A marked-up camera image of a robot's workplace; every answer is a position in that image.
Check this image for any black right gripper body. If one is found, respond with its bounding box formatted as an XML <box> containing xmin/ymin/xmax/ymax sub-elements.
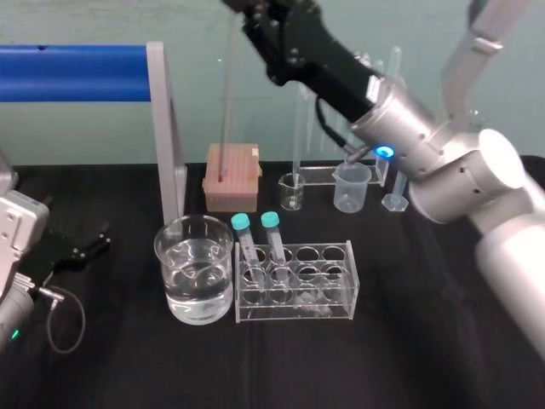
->
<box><xmin>291</xmin><ymin>0</ymin><xmax>381</xmax><ymax>125</ymax></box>

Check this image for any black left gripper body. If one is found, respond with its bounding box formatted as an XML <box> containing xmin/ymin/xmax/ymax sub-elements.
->
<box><xmin>23</xmin><ymin>228</ymin><xmax>89</xmax><ymax>291</ymax></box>

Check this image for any long glass thermometer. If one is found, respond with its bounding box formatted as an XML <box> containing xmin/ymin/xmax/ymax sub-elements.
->
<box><xmin>218</xmin><ymin>17</ymin><xmax>239</xmax><ymax>182</ymax></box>

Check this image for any round bottomed glass test tube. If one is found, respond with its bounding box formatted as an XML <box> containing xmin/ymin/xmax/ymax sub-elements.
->
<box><xmin>390</xmin><ymin>45</ymin><xmax>404</xmax><ymax>84</ymax></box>

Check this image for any tall thin glass tube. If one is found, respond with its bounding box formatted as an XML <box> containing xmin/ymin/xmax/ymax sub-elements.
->
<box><xmin>291</xmin><ymin>81</ymin><xmax>307</xmax><ymax>182</ymax></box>

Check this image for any large glass beaker with water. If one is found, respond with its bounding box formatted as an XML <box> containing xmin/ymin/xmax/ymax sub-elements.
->
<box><xmin>153</xmin><ymin>214</ymin><xmax>236</xmax><ymax>326</ymax></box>

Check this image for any translucent plastic measuring beaker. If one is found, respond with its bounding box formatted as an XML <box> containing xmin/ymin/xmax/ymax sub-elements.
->
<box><xmin>331</xmin><ymin>161</ymin><xmax>373</xmax><ymax>213</ymax></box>

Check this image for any small empty glass beaker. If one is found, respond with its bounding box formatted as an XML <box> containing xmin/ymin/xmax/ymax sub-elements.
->
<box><xmin>278</xmin><ymin>172</ymin><xmax>307</xmax><ymax>211</ymax></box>

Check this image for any tan plastic tube rack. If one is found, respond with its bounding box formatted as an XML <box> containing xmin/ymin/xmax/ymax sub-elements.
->
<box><xmin>202</xmin><ymin>143</ymin><xmax>262</xmax><ymax>213</ymax></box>

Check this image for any teal capped centrifuge tube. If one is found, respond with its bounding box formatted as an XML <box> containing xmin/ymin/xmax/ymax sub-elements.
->
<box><xmin>230</xmin><ymin>212</ymin><xmax>264</xmax><ymax>292</ymax></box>
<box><xmin>260</xmin><ymin>210</ymin><xmax>289</xmax><ymax>285</ymax></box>

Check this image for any clear acrylic test tube rack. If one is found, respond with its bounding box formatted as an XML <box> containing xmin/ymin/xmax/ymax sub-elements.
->
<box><xmin>233</xmin><ymin>239</ymin><xmax>360</xmax><ymax>325</ymax></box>

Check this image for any low clear acrylic stand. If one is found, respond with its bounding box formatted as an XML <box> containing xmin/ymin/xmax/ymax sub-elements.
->
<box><xmin>292</xmin><ymin>163</ymin><xmax>390</xmax><ymax>187</ymax></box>

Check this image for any blue horizontal pipe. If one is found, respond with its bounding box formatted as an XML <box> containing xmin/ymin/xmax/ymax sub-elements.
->
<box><xmin>0</xmin><ymin>43</ymin><xmax>153</xmax><ymax>104</ymax></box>

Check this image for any small plastic graduated cylinder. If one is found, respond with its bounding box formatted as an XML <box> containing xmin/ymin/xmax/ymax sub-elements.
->
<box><xmin>381</xmin><ymin>169</ymin><xmax>410</xmax><ymax>212</ymax></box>

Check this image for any black table cloth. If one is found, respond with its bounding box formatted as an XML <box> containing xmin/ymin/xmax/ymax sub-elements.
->
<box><xmin>0</xmin><ymin>154</ymin><xmax>545</xmax><ymax>409</ymax></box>

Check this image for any thin dark right wrist cable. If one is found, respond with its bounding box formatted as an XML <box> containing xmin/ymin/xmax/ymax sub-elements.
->
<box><xmin>313</xmin><ymin>95</ymin><xmax>372</xmax><ymax>164</ymax></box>

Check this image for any thin dark wrist cable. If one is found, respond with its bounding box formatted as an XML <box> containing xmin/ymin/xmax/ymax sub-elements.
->
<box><xmin>37</xmin><ymin>285</ymin><xmax>88</xmax><ymax>355</ymax></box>
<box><xmin>313</xmin><ymin>95</ymin><xmax>372</xmax><ymax>164</ymax></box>

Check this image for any thin dark left wrist cable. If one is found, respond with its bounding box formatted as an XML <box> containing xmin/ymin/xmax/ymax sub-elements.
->
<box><xmin>37</xmin><ymin>285</ymin><xmax>88</xmax><ymax>355</ymax></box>

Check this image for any grey upright frame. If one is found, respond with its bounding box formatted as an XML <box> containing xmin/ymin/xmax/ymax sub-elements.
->
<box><xmin>146</xmin><ymin>40</ymin><xmax>188</xmax><ymax>226</ymax></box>

